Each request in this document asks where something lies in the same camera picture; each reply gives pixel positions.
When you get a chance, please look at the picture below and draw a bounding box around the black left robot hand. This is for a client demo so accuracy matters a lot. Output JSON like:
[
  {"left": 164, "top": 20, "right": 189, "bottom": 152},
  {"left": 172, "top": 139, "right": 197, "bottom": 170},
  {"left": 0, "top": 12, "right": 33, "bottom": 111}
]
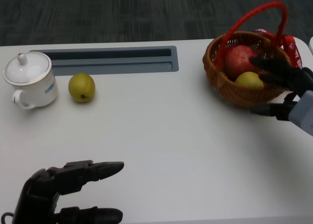
[{"left": 11, "top": 160, "right": 125, "bottom": 224}]

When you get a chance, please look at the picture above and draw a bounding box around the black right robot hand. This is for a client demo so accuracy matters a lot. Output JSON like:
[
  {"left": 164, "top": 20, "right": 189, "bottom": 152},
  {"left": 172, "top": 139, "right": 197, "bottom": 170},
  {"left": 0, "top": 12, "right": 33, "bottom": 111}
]
[{"left": 249, "top": 54, "right": 313, "bottom": 122}]

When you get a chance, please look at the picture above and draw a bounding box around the brown wicker basket red handle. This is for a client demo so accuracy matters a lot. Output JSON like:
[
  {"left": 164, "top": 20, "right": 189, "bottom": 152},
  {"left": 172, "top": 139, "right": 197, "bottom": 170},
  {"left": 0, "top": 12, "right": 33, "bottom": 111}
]
[{"left": 202, "top": 0, "right": 294, "bottom": 108}]

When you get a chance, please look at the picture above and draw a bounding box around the red apple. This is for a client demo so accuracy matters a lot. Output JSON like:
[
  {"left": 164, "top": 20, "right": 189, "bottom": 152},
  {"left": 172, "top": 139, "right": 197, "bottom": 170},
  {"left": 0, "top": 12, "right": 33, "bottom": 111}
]
[{"left": 224, "top": 45, "right": 259, "bottom": 82}]

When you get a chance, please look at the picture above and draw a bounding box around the red printed ribbon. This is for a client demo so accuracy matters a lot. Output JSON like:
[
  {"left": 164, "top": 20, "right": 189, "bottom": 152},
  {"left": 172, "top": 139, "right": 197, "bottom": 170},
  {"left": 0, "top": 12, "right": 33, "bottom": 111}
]
[{"left": 253, "top": 28, "right": 304, "bottom": 69}]

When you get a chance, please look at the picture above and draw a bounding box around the yellow-green pear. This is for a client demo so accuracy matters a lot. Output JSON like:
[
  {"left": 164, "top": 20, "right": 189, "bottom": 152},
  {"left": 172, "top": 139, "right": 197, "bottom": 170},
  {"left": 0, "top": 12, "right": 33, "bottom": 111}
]
[
  {"left": 68, "top": 72, "right": 96, "bottom": 103},
  {"left": 235, "top": 71, "right": 265, "bottom": 90}
]

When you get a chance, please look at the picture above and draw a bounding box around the white ceramic mug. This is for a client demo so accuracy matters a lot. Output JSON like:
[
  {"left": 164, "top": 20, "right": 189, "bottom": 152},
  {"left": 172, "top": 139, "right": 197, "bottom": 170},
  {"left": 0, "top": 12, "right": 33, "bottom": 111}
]
[{"left": 12, "top": 68, "right": 59, "bottom": 110}]

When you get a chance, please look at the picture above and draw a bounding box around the white mug lid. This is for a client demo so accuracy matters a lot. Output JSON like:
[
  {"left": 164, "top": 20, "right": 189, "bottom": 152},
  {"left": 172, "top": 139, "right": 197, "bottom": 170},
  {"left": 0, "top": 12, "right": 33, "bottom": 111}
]
[{"left": 2, "top": 51, "right": 53, "bottom": 85}]

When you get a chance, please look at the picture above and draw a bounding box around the grey table groove tray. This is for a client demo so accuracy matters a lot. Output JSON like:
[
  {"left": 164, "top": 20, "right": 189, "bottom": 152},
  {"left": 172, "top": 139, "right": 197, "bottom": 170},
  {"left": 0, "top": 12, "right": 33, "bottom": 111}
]
[{"left": 29, "top": 45, "right": 179, "bottom": 76}]

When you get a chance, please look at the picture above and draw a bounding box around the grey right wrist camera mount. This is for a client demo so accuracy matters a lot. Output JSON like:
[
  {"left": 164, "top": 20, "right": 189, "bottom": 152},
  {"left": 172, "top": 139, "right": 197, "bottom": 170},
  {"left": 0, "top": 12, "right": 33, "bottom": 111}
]
[{"left": 288, "top": 90, "right": 313, "bottom": 137}]

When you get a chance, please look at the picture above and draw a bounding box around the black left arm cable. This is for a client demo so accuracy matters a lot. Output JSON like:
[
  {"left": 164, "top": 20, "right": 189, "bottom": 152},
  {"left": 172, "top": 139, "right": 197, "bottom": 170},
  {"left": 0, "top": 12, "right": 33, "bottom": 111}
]
[{"left": 0, "top": 211, "right": 16, "bottom": 224}]

